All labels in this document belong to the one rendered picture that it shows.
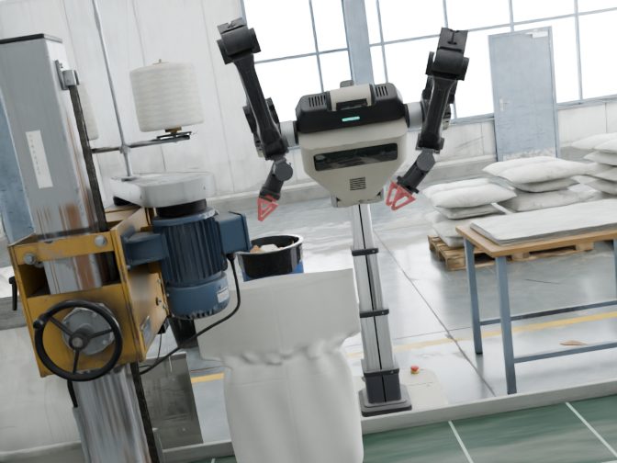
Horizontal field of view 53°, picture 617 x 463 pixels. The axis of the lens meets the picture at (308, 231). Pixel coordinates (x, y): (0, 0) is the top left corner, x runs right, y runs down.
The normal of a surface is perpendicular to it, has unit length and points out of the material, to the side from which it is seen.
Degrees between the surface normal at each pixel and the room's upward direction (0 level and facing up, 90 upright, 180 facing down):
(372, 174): 130
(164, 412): 90
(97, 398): 90
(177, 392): 90
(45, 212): 90
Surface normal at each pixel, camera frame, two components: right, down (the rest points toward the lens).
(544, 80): 0.04, 0.20
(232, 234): 0.44, 0.12
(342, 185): 0.09, 0.78
